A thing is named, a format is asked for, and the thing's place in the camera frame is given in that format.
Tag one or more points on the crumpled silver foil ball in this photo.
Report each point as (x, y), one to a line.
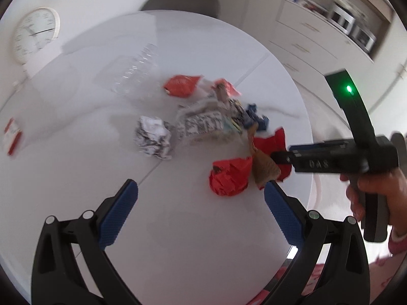
(152, 136)

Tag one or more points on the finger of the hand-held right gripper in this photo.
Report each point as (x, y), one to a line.
(281, 158)

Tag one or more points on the black and white patterned packet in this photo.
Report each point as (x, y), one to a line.
(203, 120)

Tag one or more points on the person's right forearm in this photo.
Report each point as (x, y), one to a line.
(399, 241)

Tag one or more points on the white drawer cabinet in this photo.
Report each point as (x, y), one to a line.
(305, 38)

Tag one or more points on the orange-red snack wrapper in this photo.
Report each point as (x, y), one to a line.
(181, 85)

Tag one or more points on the crumpled red wrapper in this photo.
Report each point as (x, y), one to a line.
(273, 141)
(230, 178)

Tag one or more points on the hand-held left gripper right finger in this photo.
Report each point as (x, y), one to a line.
(283, 213)

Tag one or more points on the silver microwave oven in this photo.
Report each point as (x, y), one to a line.
(341, 19)
(364, 38)

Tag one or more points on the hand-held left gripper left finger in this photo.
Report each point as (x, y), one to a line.
(117, 213)

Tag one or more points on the person's right hand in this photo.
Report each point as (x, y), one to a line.
(396, 197)

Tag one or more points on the red and white wrapper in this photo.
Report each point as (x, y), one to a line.
(229, 87)

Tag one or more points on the round white wall clock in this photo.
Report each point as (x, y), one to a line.
(35, 35)

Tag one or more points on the clear plastic cup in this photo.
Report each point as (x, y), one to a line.
(133, 66)

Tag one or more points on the brown paper piece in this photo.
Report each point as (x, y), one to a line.
(264, 166)

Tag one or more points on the crumpled blue wrapper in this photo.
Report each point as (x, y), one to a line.
(257, 117)

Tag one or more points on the grey chair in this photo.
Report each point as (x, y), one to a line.
(181, 6)

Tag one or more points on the red and white box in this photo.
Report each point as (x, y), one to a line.
(12, 136)

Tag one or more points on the pink patterned clothing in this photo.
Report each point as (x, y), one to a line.
(384, 273)

